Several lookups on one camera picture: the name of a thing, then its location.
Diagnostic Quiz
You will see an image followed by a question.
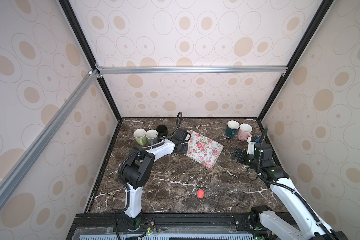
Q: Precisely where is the black ceramic mug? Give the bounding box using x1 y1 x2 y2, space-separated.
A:
156 125 168 138

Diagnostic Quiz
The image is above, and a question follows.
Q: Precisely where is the pink ceramic mug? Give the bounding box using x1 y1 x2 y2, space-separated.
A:
237 124 253 141

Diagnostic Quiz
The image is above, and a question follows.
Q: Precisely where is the grey ceramic mug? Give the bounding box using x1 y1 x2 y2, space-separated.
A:
146 130 159 146

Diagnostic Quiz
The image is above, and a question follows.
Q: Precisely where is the floral rectangular tray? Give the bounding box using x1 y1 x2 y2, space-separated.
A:
186 130 224 168

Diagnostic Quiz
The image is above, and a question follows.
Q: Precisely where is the dark green ceramic mug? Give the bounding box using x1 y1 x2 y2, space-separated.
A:
226 120 240 138

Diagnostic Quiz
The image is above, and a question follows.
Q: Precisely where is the light green ceramic mug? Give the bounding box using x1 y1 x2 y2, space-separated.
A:
134 129 147 147

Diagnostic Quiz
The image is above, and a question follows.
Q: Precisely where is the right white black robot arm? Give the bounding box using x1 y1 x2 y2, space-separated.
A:
231 142 347 240

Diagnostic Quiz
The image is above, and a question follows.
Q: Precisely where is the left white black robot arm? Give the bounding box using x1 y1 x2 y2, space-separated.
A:
118 128 191 219

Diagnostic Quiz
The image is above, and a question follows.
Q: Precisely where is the small red toy fruit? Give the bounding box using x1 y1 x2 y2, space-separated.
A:
197 189 205 199

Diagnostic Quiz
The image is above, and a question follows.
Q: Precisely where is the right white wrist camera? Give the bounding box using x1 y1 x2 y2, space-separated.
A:
247 136 259 155

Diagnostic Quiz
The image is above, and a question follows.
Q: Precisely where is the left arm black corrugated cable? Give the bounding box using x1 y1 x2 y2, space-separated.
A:
113 111 184 240

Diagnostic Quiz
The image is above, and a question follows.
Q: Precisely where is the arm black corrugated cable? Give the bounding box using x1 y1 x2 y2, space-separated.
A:
113 111 184 240
245 126 337 240

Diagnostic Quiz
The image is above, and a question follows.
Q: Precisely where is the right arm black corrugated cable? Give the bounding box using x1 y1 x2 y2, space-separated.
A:
245 126 337 240

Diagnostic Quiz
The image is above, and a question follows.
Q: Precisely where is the horizontal aluminium frame bar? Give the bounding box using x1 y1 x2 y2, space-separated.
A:
99 66 288 75

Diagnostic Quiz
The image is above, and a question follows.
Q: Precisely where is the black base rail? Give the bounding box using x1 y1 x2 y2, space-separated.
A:
67 212 277 240

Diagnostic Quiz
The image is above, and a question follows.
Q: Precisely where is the diagonal aluminium frame bar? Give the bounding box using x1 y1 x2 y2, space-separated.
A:
0 69 100 211

